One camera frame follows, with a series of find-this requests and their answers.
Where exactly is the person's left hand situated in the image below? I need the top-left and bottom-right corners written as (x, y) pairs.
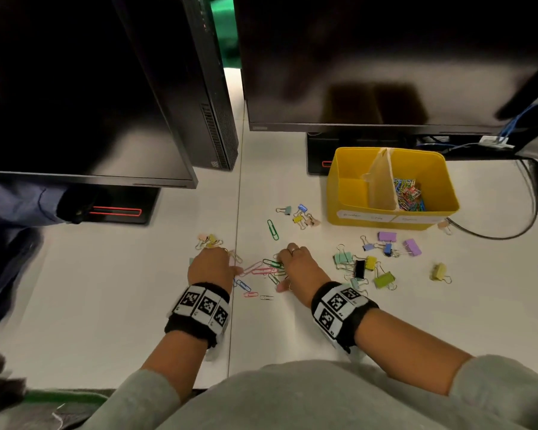
top-left (187, 247), bottom-right (244, 296)

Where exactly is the person's right hand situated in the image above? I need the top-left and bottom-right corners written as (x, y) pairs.
top-left (276, 242), bottom-right (332, 309)

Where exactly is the pile of colorful clips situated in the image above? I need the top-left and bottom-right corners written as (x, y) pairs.
top-left (226, 219), bottom-right (293, 303)

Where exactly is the large mint green binder clip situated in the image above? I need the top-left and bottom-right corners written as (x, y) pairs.
top-left (333, 244), bottom-right (355, 270)

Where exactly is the lime green binder clip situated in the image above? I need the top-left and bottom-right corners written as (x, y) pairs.
top-left (372, 262), bottom-right (399, 292)

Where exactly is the yellow divided plastic bin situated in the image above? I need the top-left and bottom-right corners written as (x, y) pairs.
top-left (326, 146), bottom-right (461, 231)

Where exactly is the heap of sorted paper clips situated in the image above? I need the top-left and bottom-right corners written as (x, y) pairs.
top-left (393, 177), bottom-right (427, 213)

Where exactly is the person's left forearm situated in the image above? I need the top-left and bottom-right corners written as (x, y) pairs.
top-left (141, 330), bottom-right (209, 404)

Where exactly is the person's gray sweatshirt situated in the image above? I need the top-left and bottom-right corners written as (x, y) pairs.
top-left (78, 355), bottom-right (538, 430)

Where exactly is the black wristband with markers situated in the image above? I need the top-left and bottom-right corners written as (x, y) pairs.
top-left (310, 281), bottom-right (380, 354)
top-left (164, 282), bottom-right (232, 350)

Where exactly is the black desktop computer tower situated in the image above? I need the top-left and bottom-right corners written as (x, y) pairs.
top-left (112, 0), bottom-right (239, 171)

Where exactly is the green cloth strip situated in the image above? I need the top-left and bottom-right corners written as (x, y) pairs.
top-left (25, 389), bottom-right (109, 406)

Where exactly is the black cable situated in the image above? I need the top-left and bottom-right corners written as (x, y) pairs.
top-left (446, 158), bottom-right (538, 241)

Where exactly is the white cable adapter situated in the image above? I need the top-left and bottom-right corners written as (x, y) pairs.
top-left (479, 135), bottom-right (515, 150)

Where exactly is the blue cable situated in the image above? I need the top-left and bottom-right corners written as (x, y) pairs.
top-left (419, 96), bottom-right (538, 151)

